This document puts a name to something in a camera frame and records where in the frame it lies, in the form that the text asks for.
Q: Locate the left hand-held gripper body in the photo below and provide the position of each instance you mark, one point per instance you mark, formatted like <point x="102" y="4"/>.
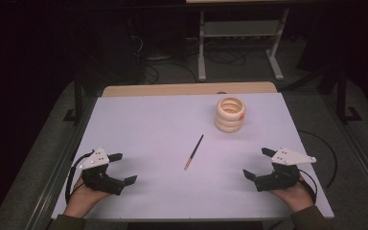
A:
<point x="102" y="182"/>

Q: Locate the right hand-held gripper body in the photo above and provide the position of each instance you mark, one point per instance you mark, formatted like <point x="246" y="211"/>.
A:
<point x="278" y="180"/>

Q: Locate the cream ribbed holder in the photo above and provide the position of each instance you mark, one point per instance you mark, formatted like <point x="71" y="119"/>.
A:
<point x="230" y="123"/>

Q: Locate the black chopstick with orange end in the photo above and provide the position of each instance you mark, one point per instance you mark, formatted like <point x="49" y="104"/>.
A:
<point x="194" y="152"/>

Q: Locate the person's right hand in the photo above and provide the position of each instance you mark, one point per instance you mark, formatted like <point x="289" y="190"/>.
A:
<point x="295" y="196"/>

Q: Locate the person's left hand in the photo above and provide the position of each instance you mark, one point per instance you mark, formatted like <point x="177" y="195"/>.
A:
<point x="80" y="199"/>

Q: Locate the black metal stand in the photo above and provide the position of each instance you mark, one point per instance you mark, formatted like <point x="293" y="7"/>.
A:
<point x="78" y="102"/>
<point x="341" y="99"/>

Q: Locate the white metal stand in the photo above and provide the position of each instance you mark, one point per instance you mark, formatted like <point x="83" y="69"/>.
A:
<point x="201" y="64"/>

